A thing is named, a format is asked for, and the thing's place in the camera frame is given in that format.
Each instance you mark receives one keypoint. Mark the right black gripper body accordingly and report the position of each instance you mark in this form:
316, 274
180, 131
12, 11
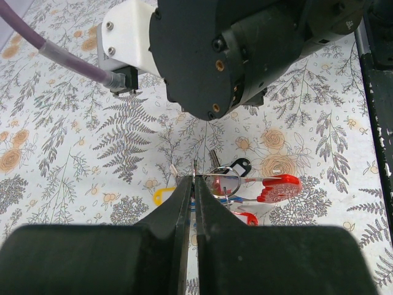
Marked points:
216, 55

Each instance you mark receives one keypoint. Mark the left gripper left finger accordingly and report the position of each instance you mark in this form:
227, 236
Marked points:
149, 257

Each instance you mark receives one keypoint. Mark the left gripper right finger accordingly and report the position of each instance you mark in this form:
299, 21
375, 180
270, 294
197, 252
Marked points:
234, 258

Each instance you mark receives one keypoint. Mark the key bunch with coloured tags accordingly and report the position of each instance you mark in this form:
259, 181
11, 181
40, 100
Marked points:
239, 187

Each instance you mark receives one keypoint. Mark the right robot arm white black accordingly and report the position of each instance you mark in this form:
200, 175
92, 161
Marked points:
328, 21

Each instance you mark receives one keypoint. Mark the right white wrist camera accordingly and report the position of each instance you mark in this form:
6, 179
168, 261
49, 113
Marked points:
124, 44

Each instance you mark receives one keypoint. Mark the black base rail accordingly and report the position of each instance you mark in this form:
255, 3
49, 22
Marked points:
375, 56

